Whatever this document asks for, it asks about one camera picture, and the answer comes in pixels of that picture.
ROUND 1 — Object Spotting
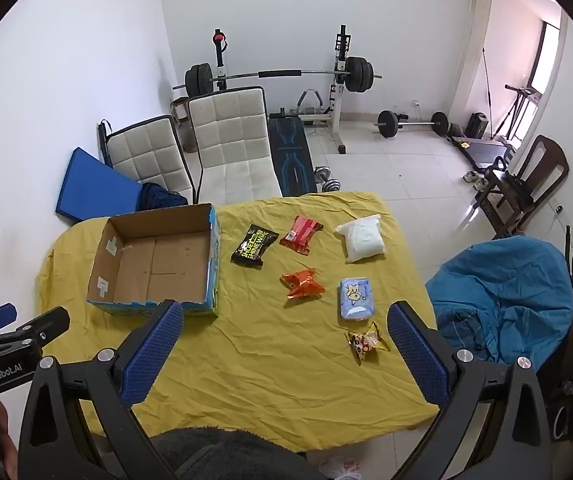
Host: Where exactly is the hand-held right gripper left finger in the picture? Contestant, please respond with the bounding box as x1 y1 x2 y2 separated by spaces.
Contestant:
16 299 186 480

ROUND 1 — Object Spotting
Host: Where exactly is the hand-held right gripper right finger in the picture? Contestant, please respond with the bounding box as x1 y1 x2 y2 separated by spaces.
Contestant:
387 301 552 480

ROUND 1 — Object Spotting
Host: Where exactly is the cardboard box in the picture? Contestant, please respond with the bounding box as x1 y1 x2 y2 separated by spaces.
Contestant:
85 203 222 317

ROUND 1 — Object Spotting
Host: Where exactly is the white soft pack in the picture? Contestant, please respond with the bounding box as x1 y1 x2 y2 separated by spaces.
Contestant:
335 214 385 263

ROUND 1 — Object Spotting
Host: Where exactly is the orange snack packet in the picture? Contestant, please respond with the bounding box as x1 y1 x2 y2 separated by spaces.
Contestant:
280 268 326 303

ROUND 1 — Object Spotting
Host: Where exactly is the black snack packet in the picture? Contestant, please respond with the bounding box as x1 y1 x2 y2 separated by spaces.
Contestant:
230 224 280 267

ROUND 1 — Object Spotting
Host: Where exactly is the red snack packet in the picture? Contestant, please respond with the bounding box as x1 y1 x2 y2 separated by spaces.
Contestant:
279 215 323 256

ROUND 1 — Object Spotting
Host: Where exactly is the small yellow cartoon snack packet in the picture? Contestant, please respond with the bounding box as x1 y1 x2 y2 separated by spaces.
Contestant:
344 322 391 364

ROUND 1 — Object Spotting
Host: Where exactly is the blue tissue pack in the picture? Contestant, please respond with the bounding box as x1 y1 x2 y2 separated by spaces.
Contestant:
337 277 376 322

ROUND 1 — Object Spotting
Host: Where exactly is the blue bean bag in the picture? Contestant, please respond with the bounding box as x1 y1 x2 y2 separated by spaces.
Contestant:
425 236 573 365

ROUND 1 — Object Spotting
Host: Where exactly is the yellow tablecloth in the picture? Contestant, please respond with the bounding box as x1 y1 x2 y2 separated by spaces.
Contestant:
38 191 440 453

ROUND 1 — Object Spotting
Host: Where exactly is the white plastic bag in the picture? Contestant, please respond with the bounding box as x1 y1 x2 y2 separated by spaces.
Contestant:
319 455 365 480

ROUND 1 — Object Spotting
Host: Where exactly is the dark blue cloth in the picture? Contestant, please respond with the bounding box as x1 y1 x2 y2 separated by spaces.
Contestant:
136 182 190 211

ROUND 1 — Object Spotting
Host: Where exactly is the small white padded chair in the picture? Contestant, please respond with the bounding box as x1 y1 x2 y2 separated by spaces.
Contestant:
97 115 196 206

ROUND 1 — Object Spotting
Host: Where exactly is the treadmill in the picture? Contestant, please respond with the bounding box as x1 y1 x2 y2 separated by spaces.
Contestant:
449 85 537 171

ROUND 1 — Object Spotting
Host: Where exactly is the large white padded chair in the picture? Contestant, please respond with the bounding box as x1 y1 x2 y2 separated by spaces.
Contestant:
188 86 283 206

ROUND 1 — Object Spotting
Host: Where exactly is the dark wooden chair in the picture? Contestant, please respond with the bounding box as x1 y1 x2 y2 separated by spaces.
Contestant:
474 135 570 240

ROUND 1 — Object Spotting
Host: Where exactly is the short barbell with black plates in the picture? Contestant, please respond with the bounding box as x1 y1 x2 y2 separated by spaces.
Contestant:
373 110 450 139

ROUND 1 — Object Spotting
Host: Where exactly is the brown wooden stool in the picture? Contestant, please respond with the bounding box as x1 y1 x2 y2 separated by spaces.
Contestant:
170 97 197 153

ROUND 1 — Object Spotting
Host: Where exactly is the black and blue weight bench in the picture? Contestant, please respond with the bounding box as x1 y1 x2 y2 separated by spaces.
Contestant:
266 110 318 197

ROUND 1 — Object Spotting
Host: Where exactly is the black speaker box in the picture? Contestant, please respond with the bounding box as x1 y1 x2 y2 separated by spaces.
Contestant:
467 112 490 138

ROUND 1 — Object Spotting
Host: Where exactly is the racked barbell with black plates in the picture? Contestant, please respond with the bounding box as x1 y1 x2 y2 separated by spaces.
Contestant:
172 56 382 97

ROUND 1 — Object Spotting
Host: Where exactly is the window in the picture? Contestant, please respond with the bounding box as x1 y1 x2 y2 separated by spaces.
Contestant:
531 20 563 96

